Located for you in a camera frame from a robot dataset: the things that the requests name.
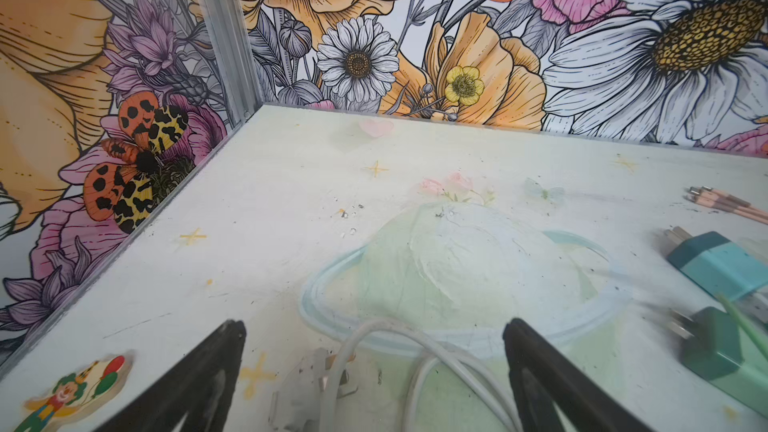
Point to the clown sticker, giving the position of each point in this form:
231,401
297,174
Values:
77,395

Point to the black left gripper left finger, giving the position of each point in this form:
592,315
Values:
195,394

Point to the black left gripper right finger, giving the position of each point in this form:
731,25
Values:
546,385

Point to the teal USB charger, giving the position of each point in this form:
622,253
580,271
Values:
717,265

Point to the green USB charger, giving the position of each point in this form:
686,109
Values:
718,350

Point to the white three-pin plug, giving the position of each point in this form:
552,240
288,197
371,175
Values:
295,406

